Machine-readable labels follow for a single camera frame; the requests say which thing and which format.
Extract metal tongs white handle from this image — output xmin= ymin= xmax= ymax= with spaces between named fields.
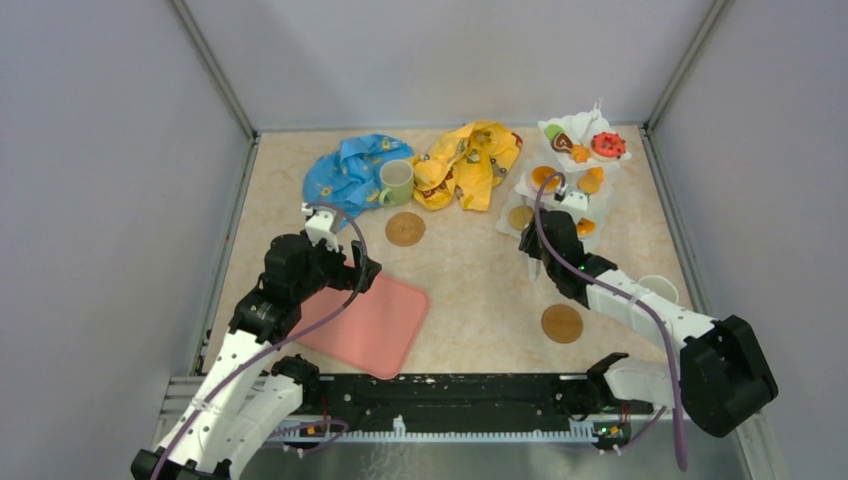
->
xmin=527 ymin=257 xmax=542 ymax=282

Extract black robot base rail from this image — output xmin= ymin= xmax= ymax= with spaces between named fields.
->
xmin=296 ymin=374 xmax=654 ymax=434

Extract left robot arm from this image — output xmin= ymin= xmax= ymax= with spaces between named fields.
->
xmin=130 ymin=232 xmax=381 ymax=479

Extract brown heart cookie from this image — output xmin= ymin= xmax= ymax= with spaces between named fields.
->
xmin=550 ymin=131 xmax=574 ymax=154

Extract pink cup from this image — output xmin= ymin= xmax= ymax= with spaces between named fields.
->
xmin=637 ymin=275 xmax=680 ymax=304

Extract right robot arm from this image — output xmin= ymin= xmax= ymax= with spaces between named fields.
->
xmin=519 ymin=209 xmax=779 ymax=437

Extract blue patterned cloth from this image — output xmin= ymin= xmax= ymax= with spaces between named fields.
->
xmin=302 ymin=134 xmax=413 ymax=217

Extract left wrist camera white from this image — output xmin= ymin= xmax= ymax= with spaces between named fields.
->
xmin=301 ymin=202 xmax=342 ymax=253

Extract round tan muffin cake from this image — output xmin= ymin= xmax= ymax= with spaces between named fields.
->
xmin=507 ymin=205 xmax=534 ymax=232

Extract white tiered dessert stand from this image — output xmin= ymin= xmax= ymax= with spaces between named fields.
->
xmin=496 ymin=100 xmax=632 ymax=250

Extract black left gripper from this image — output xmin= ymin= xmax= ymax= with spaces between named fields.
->
xmin=293 ymin=233 xmax=381 ymax=301

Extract round yellow cracker biscuit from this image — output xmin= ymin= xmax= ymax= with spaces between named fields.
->
xmin=577 ymin=173 xmax=602 ymax=195

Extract green round macaron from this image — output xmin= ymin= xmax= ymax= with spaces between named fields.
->
xmin=544 ymin=124 xmax=564 ymax=141

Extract red orange donut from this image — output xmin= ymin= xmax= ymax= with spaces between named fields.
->
xmin=589 ymin=132 xmax=628 ymax=161

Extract woven rattan coaster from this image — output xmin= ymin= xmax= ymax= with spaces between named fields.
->
xmin=385 ymin=212 xmax=426 ymax=247

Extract orange swirl cookie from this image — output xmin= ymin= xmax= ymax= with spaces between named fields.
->
xmin=570 ymin=144 xmax=591 ymax=164

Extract round wooden coaster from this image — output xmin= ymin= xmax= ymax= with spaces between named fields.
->
xmin=541 ymin=304 xmax=584 ymax=344

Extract yellow patterned cloth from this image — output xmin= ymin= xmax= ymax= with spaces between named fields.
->
xmin=412 ymin=120 xmax=523 ymax=212

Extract orange glazed bun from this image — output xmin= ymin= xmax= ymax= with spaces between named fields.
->
xmin=576 ymin=218 xmax=597 ymax=239

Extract green mug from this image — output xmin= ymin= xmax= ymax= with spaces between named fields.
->
xmin=378 ymin=159 xmax=414 ymax=206

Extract yellow orange pastry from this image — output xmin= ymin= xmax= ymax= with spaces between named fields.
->
xmin=529 ymin=166 xmax=561 ymax=194

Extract pink plastic tray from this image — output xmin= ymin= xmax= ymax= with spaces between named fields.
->
xmin=283 ymin=274 xmax=429 ymax=380

